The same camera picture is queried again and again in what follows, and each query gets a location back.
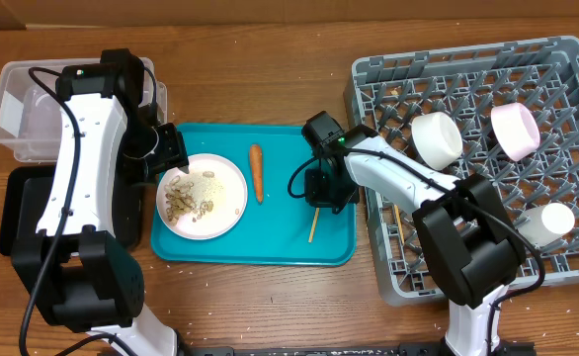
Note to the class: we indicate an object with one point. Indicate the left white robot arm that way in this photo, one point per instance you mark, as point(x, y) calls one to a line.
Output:
point(73, 265)

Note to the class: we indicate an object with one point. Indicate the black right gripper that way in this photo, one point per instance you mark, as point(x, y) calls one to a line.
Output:
point(324, 198)

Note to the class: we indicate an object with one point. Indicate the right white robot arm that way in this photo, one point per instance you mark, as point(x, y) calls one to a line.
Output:
point(468, 243)

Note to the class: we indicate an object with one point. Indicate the teal plastic tray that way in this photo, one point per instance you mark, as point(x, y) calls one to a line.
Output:
point(274, 232)

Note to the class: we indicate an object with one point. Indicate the white paper cup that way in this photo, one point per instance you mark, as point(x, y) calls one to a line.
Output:
point(545, 224)

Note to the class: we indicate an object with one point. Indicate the grey dishwasher rack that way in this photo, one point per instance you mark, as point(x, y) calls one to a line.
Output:
point(387, 92)

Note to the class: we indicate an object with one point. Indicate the white bowl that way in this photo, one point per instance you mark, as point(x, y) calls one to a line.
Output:
point(437, 139)

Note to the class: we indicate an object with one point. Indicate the pile of peanut shells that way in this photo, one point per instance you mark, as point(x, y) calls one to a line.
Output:
point(180, 203)

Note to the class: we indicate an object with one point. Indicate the pink plate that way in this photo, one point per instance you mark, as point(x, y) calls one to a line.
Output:
point(225, 216)

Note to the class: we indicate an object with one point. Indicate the pile of white rice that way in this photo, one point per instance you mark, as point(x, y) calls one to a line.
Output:
point(205, 186)

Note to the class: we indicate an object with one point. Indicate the wooden chopstick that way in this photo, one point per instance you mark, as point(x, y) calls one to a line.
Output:
point(313, 225)
point(398, 218)

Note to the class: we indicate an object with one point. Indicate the clear plastic storage bin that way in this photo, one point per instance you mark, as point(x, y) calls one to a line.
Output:
point(30, 121)

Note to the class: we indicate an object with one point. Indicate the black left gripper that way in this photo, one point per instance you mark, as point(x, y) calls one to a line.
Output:
point(174, 152)

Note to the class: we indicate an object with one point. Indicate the orange carrot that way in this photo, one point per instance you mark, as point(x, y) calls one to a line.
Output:
point(256, 165)

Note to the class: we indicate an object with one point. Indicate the pink bowl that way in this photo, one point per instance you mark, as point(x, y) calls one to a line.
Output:
point(516, 130)

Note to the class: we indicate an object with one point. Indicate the black plastic bin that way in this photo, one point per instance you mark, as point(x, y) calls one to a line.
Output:
point(28, 189)

